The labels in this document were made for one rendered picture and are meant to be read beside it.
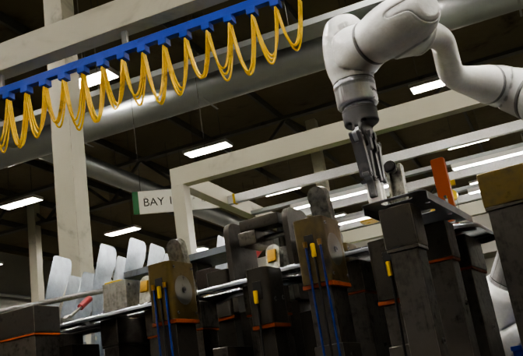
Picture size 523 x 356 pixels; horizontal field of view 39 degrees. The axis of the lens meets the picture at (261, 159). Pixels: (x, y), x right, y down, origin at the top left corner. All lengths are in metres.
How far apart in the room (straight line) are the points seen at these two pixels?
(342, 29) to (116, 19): 3.70
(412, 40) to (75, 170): 8.48
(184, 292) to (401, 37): 0.66
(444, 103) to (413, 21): 6.35
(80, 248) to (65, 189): 0.80
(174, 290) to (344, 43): 0.61
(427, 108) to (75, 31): 3.91
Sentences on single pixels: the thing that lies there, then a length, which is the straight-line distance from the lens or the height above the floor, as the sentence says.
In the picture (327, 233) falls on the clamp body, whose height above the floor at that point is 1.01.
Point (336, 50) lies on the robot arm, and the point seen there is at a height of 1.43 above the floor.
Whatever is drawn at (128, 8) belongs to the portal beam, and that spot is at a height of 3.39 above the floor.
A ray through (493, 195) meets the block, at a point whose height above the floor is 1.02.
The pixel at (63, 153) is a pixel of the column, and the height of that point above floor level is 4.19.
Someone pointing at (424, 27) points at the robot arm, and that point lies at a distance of 1.50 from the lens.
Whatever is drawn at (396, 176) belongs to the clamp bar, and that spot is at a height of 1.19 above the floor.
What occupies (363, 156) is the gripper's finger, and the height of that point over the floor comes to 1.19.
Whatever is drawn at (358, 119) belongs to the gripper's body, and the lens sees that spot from 1.55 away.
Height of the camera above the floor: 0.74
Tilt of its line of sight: 18 degrees up
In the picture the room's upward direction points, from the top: 9 degrees counter-clockwise
